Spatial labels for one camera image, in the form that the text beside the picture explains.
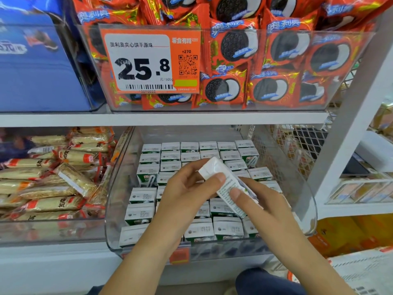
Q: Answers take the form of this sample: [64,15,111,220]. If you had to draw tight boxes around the blueberry juice carton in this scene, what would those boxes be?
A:
[198,157,262,219]

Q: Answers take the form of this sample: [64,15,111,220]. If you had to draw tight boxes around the clear plastic display bin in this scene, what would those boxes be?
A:
[104,124,319,262]
[0,127,130,245]

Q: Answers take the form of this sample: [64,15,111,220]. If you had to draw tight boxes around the stack of red cookie packets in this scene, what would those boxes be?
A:
[70,0,393,111]

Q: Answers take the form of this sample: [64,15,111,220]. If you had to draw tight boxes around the person's right hand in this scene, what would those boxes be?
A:
[228,176,302,250]

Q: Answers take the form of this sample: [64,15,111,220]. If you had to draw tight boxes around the person's left hand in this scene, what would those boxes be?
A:
[152,158,227,243]

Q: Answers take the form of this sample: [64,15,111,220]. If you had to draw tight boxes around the person's blue jeans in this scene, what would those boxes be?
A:
[86,267,308,295]

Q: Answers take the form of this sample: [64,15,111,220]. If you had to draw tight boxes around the white wire mesh divider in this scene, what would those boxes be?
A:
[270,123,335,179]

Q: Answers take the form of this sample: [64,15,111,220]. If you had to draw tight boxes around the rows of white juice cartons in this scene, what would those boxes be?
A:
[118,139,285,248]

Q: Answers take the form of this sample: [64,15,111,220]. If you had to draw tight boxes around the white flat box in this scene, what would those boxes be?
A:
[362,131,393,172]

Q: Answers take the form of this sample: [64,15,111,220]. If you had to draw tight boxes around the pile of yellow wafer bars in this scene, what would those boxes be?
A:
[0,127,117,222]

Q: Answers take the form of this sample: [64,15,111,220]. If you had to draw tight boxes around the blue cardboard display box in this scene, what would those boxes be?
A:
[0,0,105,113]

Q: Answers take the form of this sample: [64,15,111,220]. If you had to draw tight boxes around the small orange price tag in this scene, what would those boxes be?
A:
[169,245,191,266]

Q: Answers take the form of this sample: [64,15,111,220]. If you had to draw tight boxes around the yellow orange snack packet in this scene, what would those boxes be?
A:
[307,213,393,257]

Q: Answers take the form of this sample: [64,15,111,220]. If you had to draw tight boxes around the pile of blue snack packets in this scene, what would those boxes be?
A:
[0,133,34,163]

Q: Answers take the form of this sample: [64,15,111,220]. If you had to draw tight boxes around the person's right forearm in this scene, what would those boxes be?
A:
[273,229,358,295]

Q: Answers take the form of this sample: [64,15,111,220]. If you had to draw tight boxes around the large white orange price tag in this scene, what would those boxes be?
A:
[98,24,202,95]

